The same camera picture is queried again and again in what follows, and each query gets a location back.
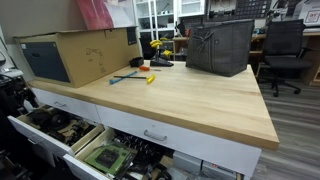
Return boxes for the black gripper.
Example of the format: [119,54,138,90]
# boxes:
[0,77,40,118]

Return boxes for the silver drawer handle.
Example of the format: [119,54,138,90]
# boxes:
[27,135,43,145]
[143,129,169,143]
[53,100,68,109]

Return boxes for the white drawer with tape rolls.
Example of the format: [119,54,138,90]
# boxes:
[31,87,102,124]

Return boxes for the white drawer with black headphones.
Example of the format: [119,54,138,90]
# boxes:
[7,104,106,158]

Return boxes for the white low drawer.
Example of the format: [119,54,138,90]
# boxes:
[29,141,57,168]

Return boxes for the white drawer with green package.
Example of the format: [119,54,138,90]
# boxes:
[62,127,176,180]

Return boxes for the white cabinet with wood top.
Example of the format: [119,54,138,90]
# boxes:
[27,59,281,180]

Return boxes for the white shut drawer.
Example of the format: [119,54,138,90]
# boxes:
[95,104,263,178]

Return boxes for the black headphones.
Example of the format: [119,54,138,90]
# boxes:
[27,107,72,132]

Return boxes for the large cardboard box dark panel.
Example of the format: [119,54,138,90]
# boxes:
[13,25,143,89]

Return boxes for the green package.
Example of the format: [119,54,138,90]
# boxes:
[84,143,133,177]

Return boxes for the blue hand tool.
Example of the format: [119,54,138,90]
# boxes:
[108,70,139,86]

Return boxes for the pink bag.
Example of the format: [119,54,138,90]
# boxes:
[75,0,117,31]

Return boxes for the small black box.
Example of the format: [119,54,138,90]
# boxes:
[128,56,145,69]

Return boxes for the black mesh chair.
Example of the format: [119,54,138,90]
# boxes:
[138,32,157,61]

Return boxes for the black stand yellow hex keys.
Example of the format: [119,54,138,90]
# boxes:
[148,38,175,68]

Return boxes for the white shelf rack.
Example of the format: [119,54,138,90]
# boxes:
[132,0,178,43]

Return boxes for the plain grey box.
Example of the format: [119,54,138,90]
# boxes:
[172,150,203,178]

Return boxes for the grey tote bag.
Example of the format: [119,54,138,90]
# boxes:
[185,18,256,78]

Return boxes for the grey box with red label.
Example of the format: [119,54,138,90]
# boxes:
[200,160,241,180]

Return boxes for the black pegboard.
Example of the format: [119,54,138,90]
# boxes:
[234,0,273,20]

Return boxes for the black office chair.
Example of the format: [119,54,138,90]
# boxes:
[255,18,314,98]

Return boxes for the white box with red print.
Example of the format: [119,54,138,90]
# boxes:
[292,0,320,28]

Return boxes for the orange-handled screwdriver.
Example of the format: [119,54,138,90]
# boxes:
[138,65,162,72]

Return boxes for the black coiled cables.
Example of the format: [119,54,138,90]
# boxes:
[113,130,166,164]

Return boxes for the yellow-handled T hex key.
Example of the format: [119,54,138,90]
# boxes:
[113,73,156,85]

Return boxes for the white wall cabinet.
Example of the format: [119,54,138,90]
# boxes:
[176,0,208,18]

